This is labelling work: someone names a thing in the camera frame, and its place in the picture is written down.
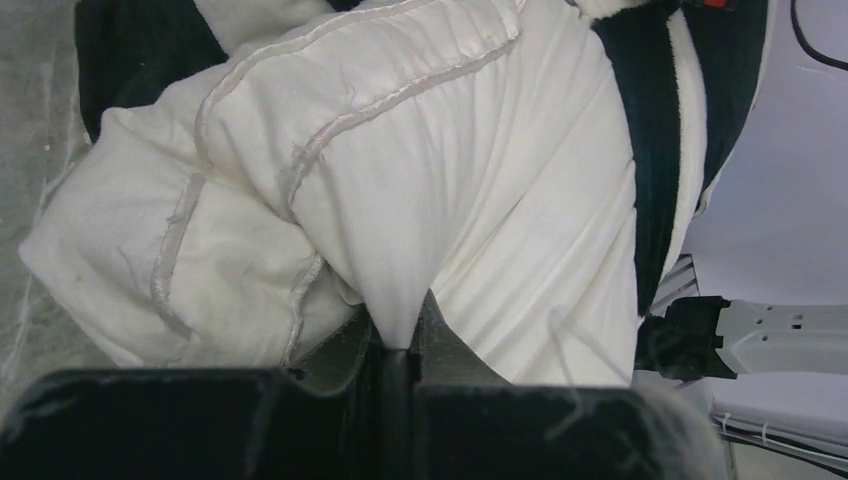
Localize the black white checkered pillowcase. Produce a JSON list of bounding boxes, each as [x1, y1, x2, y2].
[[74, 1, 769, 314]]

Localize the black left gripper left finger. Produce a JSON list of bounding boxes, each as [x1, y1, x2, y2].
[[1, 308, 376, 479]]

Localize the white pillow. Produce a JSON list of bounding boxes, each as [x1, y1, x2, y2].
[[19, 1, 639, 386]]

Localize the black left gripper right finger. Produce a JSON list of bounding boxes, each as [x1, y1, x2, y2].
[[411, 294, 728, 479]]

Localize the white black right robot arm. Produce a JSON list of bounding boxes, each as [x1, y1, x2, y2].
[[635, 296, 847, 382]]

